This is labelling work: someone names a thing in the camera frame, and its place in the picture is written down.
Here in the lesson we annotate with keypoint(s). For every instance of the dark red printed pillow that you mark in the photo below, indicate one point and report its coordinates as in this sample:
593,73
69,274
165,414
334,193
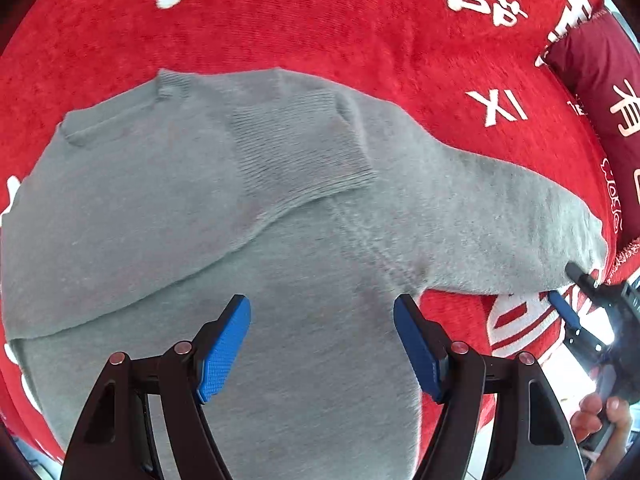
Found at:
605,90

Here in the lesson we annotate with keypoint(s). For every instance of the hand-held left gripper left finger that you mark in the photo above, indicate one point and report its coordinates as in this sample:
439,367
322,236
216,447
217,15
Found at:
225,350

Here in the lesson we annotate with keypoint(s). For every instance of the person's right hand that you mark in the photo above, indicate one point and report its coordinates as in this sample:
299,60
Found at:
592,416

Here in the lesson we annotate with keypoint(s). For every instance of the grey knit sweater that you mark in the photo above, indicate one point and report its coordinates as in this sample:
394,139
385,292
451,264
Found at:
210,220

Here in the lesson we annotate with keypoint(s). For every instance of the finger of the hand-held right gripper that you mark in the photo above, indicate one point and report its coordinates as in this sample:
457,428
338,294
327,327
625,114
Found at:
564,309
580,275

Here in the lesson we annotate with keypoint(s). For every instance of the red printed blanket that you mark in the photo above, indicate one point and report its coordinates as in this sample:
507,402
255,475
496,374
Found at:
350,30

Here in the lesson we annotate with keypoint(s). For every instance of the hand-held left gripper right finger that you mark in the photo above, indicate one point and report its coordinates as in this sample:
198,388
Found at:
420,350

